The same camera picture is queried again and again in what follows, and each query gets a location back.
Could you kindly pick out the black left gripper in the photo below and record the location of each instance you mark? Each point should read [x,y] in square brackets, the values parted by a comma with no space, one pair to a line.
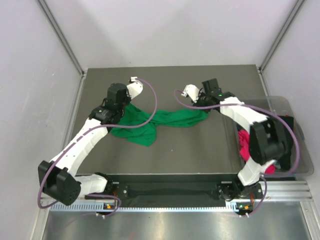
[128,98]

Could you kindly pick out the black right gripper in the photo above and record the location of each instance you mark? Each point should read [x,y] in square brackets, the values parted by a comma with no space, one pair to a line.
[201,94]

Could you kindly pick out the green t-shirt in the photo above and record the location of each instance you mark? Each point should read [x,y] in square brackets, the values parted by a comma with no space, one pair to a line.
[147,134]

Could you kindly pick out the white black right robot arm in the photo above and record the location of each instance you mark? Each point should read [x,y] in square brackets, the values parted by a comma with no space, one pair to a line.
[271,139]

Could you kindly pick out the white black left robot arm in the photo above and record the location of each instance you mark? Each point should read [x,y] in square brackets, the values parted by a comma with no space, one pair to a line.
[58,177]

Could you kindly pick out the pink t-shirt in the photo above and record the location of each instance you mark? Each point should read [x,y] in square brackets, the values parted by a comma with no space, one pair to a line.
[244,140]

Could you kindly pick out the clear plastic storage bin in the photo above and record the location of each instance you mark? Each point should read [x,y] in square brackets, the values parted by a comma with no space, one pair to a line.
[280,106]

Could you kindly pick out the black folded t-shirt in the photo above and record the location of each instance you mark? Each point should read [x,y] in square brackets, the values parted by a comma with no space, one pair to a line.
[285,160]

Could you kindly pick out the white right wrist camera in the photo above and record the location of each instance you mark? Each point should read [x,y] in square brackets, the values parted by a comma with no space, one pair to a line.
[192,92]

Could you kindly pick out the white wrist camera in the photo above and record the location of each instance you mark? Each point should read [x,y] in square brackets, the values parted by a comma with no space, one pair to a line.
[135,87]
[192,92]

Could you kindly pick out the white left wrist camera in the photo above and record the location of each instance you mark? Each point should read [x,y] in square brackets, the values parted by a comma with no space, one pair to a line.
[135,87]

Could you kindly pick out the grey slotted cable duct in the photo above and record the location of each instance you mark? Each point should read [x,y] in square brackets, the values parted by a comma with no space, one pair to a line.
[108,207]

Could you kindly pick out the aluminium front frame rail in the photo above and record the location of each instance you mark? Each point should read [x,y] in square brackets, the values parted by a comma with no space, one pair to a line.
[274,190]

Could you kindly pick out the left aluminium corner post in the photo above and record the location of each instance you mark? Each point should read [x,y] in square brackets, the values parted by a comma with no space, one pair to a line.
[60,35]

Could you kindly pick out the aluminium corner post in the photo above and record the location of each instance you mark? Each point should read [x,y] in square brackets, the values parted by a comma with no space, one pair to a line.
[60,35]
[293,13]

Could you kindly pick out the right aluminium corner post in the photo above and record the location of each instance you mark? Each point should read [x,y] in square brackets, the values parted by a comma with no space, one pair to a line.
[293,13]

